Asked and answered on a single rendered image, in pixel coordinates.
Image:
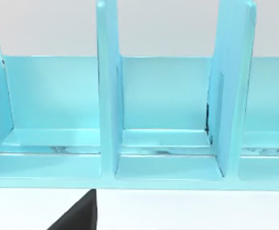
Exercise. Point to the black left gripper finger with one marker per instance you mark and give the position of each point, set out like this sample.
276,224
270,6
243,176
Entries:
83,213

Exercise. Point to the light blue rack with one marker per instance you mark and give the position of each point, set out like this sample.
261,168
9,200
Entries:
158,100

